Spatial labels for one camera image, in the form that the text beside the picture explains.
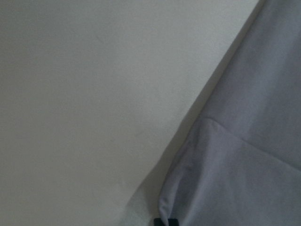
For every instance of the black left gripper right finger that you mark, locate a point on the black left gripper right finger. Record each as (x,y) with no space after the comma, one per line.
(172,222)

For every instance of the brown t-shirt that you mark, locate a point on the brown t-shirt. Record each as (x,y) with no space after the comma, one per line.
(241,162)

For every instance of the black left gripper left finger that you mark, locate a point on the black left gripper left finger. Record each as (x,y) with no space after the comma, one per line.
(157,222)

